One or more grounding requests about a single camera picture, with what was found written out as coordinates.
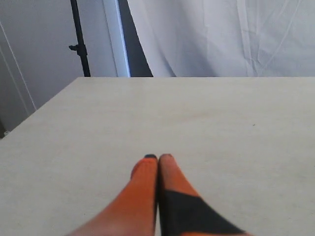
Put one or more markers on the white backdrop cloth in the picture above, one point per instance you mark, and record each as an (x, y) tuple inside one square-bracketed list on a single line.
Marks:
[(216, 38)]

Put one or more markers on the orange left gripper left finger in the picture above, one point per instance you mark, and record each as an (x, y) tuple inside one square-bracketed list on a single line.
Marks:
[(133, 211)]

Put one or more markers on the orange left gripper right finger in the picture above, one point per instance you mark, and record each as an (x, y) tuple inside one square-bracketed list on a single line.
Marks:
[(182, 210)]

